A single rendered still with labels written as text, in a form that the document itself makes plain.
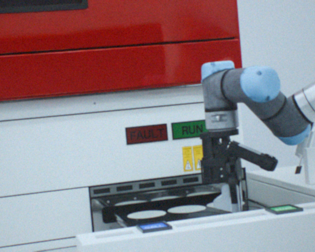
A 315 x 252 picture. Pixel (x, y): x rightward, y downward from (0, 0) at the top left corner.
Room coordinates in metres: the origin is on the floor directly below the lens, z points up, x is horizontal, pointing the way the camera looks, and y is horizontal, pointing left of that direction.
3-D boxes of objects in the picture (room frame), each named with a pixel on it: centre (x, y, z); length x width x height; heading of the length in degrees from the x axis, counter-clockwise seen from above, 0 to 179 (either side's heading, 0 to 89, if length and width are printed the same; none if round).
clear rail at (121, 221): (1.56, 0.08, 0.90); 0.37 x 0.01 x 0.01; 14
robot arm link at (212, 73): (1.49, -0.16, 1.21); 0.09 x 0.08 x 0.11; 36
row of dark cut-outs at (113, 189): (1.81, -0.03, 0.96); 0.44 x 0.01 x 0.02; 104
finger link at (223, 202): (1.48, -0.15, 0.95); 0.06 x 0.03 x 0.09; 73
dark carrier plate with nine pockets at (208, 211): (1.61, -0.09, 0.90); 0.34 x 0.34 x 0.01; 13
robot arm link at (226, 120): (1.49, -0.15, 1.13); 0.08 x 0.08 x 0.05
